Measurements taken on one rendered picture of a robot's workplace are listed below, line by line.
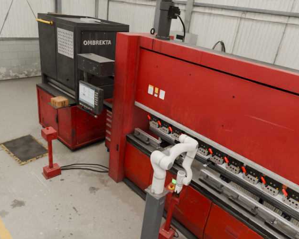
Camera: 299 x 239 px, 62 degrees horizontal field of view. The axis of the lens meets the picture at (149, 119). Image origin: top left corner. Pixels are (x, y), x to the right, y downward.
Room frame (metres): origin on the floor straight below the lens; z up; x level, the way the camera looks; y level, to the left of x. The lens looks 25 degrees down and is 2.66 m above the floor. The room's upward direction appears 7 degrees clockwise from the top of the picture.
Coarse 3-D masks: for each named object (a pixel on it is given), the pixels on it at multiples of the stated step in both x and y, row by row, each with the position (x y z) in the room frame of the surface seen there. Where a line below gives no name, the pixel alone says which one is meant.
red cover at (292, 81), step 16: (160, 48) 3.05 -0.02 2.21; (176, 48) 2.88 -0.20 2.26; (192, 48) 2.73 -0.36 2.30; (208, 64) 2.57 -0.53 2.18; (224, 64) 2.44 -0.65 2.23; (240, 64) 2.33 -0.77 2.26; (256, 64) 2.24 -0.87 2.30; (256, 80) 2.20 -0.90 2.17; (272, 80) 2.11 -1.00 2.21; (288, 80) 2.03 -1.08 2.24
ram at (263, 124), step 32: (160, 64) 3.05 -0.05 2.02; (192, 64) 2.72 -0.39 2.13; (192, 96) 2.67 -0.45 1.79; (224, 96) 2.40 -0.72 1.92; (256, 96) 2.19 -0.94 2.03; (288, 96) 2.02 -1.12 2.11; (192, 128) 2.61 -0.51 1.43; (224, 128) 2.34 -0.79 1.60; (256, 128) 2.13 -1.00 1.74; (288, 128) 1.95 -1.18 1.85; (256, 160) 2.06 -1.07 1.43; (288, 160) 1.89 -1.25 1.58
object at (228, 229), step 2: (226, 226) 2.00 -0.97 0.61; (228, 226) 1.99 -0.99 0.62; (226, 228) 1.99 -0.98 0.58; (228, 228) 1.98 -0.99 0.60; (230, 228) 1.97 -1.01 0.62; (224, 230) 1.99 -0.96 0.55; (226, 230) 1.99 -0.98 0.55; (228, 230) 1.97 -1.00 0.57; (230, 230) 1.96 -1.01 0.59; (232, 230) 1.95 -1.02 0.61; (228, 232) 1.96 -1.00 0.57; (230, 232) 1.96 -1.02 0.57; (232, 232) 1.95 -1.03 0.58; (234, 232) 1.93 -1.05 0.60; (236, 232) 1.92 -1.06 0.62; (230, 234) 1.94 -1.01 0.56; (232, 234) 1.94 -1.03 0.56; (234, 234) 1.93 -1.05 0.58; (236, 234) 1.91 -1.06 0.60; (238, 234) 1.90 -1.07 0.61; (232, 236) 1.92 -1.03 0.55; (234, 236) 1.92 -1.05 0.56; (236, 236) 1.91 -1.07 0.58; (238, 236) 1.90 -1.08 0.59; (234, 238) 1.90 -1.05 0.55; (236, 238) 1.90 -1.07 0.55
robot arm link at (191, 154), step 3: (180, 135) 2.29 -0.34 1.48; (183, 135) 2.27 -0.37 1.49; (186, 135) 2.28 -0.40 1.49; (180, 138) 2.25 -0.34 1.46; (183, 138) 2.24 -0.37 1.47; (180, 141) 2.25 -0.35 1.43; (183, 141) 2.22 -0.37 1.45; (195, 150) 2.27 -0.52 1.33; (189, 153) 2.27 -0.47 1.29; (192, 153) 2.26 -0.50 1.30; (195, 153) 2.27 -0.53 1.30; (189, 156) 2.25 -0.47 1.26; (192, 156) 2.26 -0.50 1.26
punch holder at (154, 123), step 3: (150, 117) 3.08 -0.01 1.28; (153, 117) 3.05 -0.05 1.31; (156, 117) 3.01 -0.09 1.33; (153, 120) 3.04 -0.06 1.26; (156, 120) 3.00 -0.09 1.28; (159, 120) 3.01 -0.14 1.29; (150, 123) 3.07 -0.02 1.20; (153, 123) 3.03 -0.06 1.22; (156, 123) 3.00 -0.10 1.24; (153, 126) 3.03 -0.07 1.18; (156, 126) 2.99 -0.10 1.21; (159, 126) 3.02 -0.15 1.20
